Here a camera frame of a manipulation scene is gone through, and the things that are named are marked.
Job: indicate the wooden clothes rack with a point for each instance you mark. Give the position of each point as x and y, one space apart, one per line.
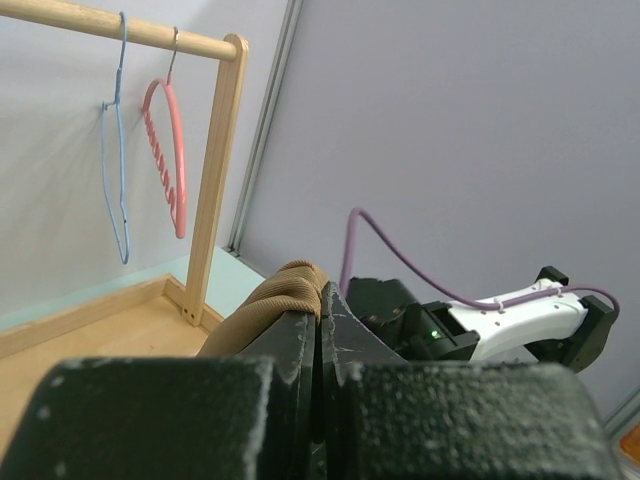
162 315

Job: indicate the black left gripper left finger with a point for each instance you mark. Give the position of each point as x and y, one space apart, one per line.
235 417

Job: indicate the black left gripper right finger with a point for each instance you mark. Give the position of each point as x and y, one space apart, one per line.
388 418

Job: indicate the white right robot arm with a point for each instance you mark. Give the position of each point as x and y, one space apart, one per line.
549 321

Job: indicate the tan brown skirt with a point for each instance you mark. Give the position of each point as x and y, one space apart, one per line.
297 287

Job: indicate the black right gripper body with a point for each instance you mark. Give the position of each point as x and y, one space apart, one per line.
415 331

